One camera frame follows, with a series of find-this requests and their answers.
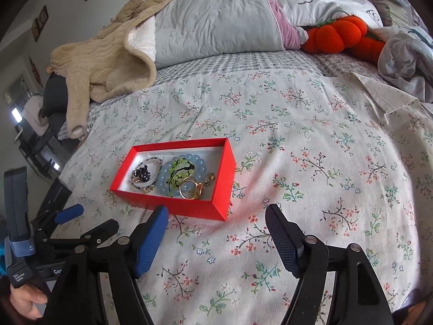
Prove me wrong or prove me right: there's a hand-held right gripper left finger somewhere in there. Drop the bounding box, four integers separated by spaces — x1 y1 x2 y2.
42 206 170 325

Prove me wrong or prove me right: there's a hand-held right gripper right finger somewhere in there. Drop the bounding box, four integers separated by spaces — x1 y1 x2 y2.
265 204 396 325

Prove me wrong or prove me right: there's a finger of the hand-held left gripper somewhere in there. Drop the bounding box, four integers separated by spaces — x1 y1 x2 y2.
47 219 120 248
32 204 84 232

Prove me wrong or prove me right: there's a red jewelry box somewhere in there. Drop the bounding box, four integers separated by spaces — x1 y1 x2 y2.
109 138 236 222

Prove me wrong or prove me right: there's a blue bead bracelet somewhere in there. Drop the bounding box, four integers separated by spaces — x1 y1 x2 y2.
156 154 204 199

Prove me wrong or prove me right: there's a green bead black cord bracelet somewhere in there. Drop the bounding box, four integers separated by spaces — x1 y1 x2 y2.
166 157 197 193

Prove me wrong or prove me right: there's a clear bead bracelet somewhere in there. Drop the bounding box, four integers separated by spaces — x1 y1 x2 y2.
135 157 163 190

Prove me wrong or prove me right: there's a person's left hand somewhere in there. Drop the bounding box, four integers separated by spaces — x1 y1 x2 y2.
9 282 48 319

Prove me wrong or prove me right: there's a black phone box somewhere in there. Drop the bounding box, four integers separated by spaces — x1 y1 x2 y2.
37 181 73 224

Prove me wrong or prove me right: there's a black chair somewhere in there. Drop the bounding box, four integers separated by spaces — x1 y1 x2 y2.
18 112 73 180

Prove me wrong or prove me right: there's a white cloth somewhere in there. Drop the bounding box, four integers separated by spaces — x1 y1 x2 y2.
24 95 51 136

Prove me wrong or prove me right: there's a floral bedsheet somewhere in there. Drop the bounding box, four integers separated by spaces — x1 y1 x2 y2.
59 69 433 325

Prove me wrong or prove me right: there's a dark grey cushion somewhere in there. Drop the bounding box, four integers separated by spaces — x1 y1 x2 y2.
42 74 68 119

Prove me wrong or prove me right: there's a beige quilted jacket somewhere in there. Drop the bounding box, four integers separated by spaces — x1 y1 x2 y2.
47 0 183 139

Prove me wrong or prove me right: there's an orange plush pumpkin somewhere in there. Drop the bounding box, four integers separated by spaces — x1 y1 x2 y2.
350 35 386 65
301 15 368 54

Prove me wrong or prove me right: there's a pink pillow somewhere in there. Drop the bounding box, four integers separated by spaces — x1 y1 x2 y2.
260 0 308 50

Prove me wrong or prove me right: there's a crumpled grey white quilt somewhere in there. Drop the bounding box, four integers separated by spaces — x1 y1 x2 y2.
377 25 433 104

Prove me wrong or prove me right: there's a grey pillow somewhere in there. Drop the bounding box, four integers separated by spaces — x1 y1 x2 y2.
154 0 285 70

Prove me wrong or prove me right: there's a white patterned pillow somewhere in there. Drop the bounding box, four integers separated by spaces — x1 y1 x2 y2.
272 0 384 29

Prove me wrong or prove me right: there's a stack of books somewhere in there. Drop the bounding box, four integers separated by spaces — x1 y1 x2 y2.
367 0 411 28

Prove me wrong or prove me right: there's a red wall hanging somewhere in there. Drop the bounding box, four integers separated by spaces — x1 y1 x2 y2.
29 56 43 87

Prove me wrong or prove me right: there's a small wall picture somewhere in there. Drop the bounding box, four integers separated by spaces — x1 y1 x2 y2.
32 5 48 39

